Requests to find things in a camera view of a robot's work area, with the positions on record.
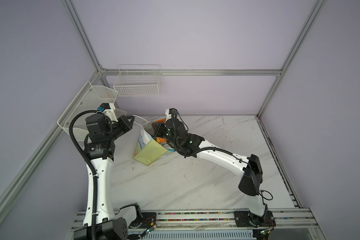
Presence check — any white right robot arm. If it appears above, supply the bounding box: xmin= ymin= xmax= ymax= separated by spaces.
xmin=151 ymin=108 xmax=274 ymax=228

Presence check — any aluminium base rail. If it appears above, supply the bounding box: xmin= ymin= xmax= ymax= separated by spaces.
xmin=68 ymin=208 xmax=326 ymax=240

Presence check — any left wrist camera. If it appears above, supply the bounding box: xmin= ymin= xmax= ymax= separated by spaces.
xmin=98 ymin=103 xmax=117 ymax=122

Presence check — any floral paper gift bag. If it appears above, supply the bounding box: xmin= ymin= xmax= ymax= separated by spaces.
xmin=133 ymin=115 xmax=175 ymax=166

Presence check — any orange Fox's candy bag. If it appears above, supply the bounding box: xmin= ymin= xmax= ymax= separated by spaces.
xmin=152 ymin=119 xmax=167 ymax=144

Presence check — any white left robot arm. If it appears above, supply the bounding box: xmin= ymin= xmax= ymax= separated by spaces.
xmin=69 ymin=110 xmax=142 ymax=240

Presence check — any white wire basket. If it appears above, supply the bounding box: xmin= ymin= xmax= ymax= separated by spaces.
xmin=113 ymin=65 xmax=162 ymax=97

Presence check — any white mesh two-tier shelf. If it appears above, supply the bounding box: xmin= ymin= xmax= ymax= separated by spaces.
xmin=57 ymin=82 xmax=127 ymax=134

